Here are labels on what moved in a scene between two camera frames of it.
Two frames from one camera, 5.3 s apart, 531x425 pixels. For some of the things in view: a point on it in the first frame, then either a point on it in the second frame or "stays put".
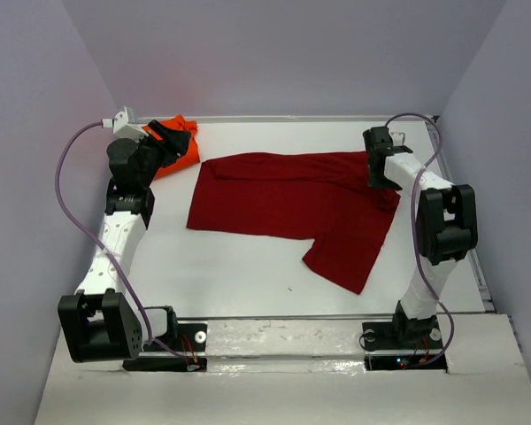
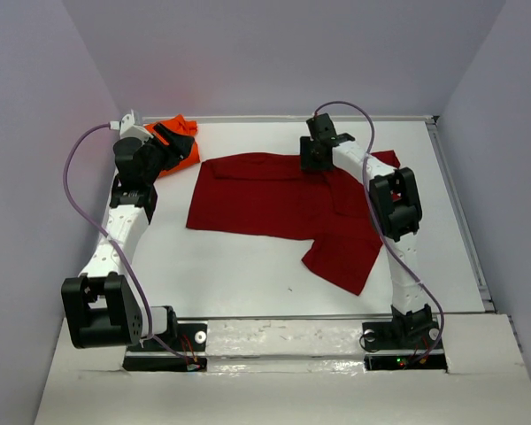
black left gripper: x=173 y=142 stays put
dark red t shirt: x=327 y=197 stays put
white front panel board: x=298 y=371 stays put
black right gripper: x=375 y=181 -> x=306 y=158
